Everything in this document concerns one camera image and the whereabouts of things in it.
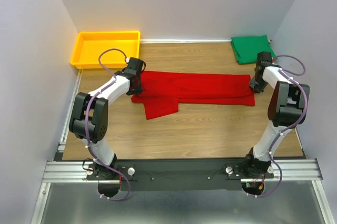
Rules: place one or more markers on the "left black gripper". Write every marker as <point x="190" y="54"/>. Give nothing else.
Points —
<point x="138" y="90"/>

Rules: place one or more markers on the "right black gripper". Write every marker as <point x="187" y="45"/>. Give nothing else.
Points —
<point x="257" y="89"/>

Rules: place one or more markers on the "red t shirt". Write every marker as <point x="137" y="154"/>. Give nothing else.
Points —
<point x="164" y="91"/>

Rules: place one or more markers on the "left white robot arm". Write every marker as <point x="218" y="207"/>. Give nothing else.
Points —
<point x="89" y="117"/>

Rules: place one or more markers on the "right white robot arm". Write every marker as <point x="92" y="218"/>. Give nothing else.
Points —
<point x="286" y="110"/>

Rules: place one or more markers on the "folded green t shirt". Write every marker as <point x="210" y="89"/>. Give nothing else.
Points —
<point x="246" y="48"/>

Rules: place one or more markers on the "yellow plastic tray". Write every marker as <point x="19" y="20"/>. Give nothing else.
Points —
<point x="89" y="45"/>

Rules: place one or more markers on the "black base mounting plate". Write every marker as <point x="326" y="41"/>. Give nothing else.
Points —
<point x="181" y="175"/>

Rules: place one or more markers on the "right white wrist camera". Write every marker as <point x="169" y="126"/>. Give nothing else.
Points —
<point x="273" y="59"/>

